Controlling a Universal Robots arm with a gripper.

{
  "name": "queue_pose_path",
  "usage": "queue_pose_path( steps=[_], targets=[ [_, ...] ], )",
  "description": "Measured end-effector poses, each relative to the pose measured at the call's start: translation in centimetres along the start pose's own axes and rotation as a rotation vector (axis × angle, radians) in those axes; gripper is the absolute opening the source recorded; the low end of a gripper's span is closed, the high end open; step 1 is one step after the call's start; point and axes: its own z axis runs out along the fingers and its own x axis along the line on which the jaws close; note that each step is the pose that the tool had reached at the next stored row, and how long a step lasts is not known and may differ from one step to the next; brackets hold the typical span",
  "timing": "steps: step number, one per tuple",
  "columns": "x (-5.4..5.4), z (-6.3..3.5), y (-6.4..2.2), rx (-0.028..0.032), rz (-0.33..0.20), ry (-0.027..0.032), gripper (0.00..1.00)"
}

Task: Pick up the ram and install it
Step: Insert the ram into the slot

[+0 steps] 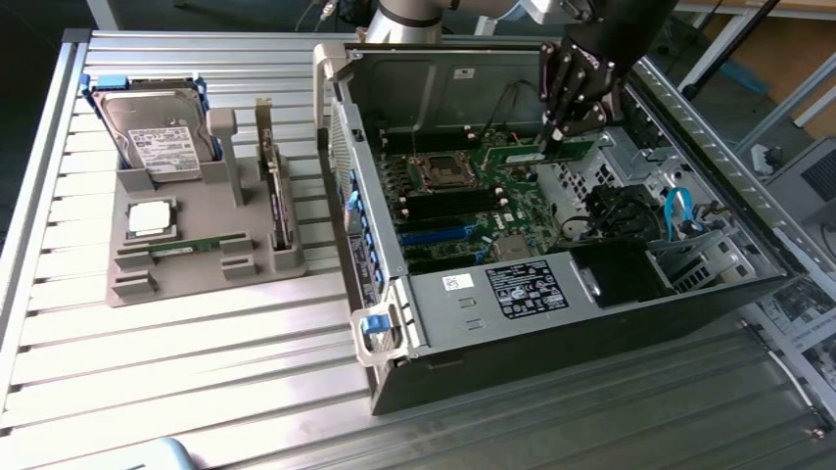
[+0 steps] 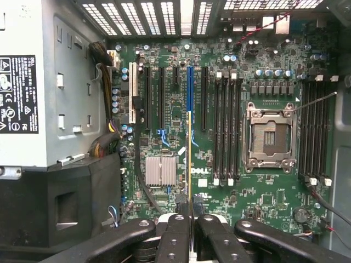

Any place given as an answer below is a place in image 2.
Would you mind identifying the RAM slot with white clips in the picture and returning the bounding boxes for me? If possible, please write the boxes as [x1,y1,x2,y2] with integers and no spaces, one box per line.
[322,75,339,186]
[227,71,237,187]
[213,71,223,187]
[306,74,324,186]

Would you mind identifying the RAM slot with black clips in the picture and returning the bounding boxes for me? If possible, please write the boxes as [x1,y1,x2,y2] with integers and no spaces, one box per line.
[315,76,331,181]
[298,76,310,181]
[234,73,245,181]
[220,70,230,180]

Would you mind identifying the green Dell motherboard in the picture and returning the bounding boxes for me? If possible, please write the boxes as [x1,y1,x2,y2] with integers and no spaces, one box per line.
[108,16,339,237]

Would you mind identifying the silver finned chipset heatsink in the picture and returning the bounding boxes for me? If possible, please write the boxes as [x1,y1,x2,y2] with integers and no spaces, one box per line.
[145,156,177,187]

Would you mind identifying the round coin cell battery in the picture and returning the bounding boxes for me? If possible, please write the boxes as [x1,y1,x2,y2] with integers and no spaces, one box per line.
[292,207,311,224]

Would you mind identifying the silver CPU socket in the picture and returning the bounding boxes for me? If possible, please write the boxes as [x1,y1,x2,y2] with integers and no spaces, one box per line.
[242,101,298,175]

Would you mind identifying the long black expansion slot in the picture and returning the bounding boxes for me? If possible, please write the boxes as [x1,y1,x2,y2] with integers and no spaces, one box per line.
[200,66,210,132]
[144,66,152,131]
[157,66,166,131]

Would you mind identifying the black plastic shroud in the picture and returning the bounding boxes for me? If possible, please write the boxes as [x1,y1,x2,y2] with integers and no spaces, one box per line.
[0,152,122,254]

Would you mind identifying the grey metal PC case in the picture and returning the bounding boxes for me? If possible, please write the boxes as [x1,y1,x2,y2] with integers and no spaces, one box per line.
[0,0,351,263]

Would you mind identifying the blue expansion slot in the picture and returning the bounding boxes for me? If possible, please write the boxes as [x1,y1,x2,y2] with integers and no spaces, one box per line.
[186,65,199,147]

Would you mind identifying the white expansion slot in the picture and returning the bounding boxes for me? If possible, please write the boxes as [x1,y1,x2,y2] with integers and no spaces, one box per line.
[128,62,138,124]

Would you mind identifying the thin metal locking lever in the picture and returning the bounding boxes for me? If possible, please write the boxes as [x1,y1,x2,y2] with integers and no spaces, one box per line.
[293,92,338,113]

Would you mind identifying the white power connector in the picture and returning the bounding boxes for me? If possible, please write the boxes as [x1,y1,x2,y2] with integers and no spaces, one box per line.
[107,49,121,70]

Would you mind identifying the silver power supply unit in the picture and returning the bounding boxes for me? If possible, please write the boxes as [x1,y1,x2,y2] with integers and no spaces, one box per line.
[0,0,108,180]

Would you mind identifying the black power supply label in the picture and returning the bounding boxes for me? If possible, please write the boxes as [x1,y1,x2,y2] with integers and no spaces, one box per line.
[0,54,39,134]

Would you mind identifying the blue and white wire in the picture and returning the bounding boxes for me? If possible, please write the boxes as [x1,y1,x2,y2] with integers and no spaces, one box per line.
[101,205,120,228]

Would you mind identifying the flat black wire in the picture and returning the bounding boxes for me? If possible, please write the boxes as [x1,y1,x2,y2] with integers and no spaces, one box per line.
[134,141,166,218]

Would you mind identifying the thick black wire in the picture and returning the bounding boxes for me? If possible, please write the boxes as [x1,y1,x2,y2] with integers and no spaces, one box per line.
[303,179,351,220]

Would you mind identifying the sleeved power wire bundle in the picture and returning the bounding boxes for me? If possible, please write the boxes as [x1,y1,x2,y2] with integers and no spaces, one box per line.
[88,41,122,159]

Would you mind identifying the red and black twisted wire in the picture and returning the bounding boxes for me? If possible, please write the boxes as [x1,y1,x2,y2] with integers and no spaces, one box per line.
[234,7,293,46]

